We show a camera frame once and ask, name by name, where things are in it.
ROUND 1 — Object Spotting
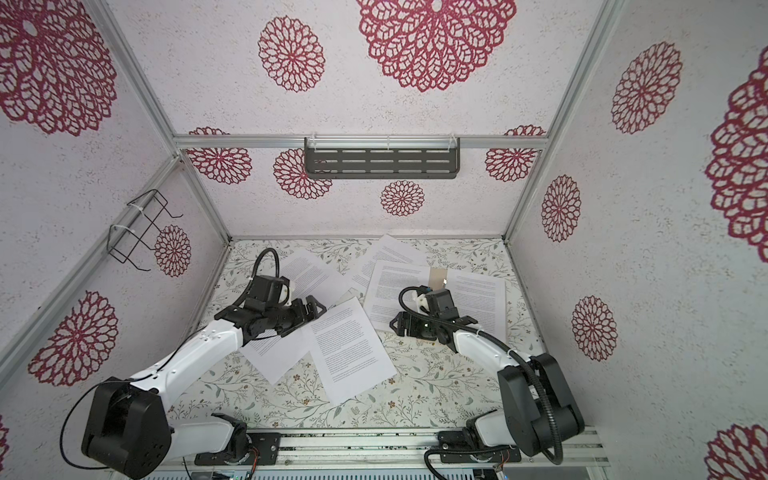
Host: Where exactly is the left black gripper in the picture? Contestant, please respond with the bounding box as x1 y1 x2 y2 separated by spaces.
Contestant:
266 293 327 338

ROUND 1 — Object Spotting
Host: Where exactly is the brown cardboard folder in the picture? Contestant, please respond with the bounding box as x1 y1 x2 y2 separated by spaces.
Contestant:
427 267 448 290

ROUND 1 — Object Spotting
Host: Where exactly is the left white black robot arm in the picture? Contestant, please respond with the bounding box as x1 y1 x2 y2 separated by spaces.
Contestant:
81 267 328 479

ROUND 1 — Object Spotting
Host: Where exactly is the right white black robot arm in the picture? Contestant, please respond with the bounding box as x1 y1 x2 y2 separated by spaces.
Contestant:
389 285 585 479

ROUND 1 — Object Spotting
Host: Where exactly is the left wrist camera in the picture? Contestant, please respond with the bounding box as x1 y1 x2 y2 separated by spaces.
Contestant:
244 275 291 311

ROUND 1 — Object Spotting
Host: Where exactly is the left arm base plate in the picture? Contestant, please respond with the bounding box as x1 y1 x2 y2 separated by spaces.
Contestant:
194 431 282 466

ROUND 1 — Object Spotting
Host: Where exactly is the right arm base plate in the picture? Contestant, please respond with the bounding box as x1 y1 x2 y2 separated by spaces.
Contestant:
437 430 522 464

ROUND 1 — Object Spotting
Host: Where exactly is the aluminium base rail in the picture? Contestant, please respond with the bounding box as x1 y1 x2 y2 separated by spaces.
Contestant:
107 425 612 472

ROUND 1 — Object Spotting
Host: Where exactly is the dark grey wall shelf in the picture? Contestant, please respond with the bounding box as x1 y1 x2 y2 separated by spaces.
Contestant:
304 137 461 180

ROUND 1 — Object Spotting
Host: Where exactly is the black wire wall rack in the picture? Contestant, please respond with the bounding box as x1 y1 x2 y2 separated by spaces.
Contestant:
105 189 183 272

